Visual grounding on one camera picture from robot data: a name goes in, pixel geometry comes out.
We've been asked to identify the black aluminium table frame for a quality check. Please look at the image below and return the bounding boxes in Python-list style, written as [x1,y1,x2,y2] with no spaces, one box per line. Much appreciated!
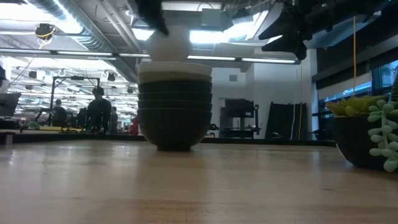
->
[0,130,336,147]

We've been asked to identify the green succulent in black pot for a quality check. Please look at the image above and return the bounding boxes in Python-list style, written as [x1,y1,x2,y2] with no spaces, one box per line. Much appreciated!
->
[325,73,398,174]

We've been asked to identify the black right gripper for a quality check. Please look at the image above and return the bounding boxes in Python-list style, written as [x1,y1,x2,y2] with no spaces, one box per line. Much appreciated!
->
[257,0,331,61]

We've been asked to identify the black gantry frame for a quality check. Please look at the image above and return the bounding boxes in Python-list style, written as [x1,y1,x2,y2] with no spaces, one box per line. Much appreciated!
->
[49,76,101,125]

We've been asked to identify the black ceramic bowl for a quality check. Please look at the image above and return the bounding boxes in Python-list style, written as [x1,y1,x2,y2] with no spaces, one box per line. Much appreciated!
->
[137,80,213,94]
[137,99,213,110]
[137,107,213,152]
[137,91,213,103]

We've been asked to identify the olive grey ceramic bowl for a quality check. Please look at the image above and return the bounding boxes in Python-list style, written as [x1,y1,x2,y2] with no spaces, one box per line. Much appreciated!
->
[137,71,213,84]

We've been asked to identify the silver ventilation duct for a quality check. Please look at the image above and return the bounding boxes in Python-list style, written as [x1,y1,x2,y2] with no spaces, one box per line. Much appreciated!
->
[27,0,137,82]

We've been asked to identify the ceiling light strip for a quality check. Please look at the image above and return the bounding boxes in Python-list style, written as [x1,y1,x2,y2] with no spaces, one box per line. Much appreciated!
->
[55,50,114,57]
[241,57,296,65]
[187,55,237,62]

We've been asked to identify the black leaning panels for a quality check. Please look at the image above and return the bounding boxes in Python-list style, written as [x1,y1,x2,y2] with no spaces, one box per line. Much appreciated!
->
[264,101,308,140]

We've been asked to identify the grey monitor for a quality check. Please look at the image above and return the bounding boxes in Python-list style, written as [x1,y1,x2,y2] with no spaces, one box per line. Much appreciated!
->
[0,92,22,118]

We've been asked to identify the black yellow ceiling cord reel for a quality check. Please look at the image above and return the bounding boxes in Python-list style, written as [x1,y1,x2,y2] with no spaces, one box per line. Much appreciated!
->
[34,23,57,41]

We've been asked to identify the person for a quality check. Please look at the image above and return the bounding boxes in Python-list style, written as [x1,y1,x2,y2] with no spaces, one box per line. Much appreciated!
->
[110,106,119,134]
[51,98,68,128]
[85,86,113,134]

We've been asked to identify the white ceramic bowl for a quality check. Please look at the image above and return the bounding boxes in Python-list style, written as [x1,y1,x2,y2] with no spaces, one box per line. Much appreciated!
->
[146,24,193,62]
[137,61,213,77]

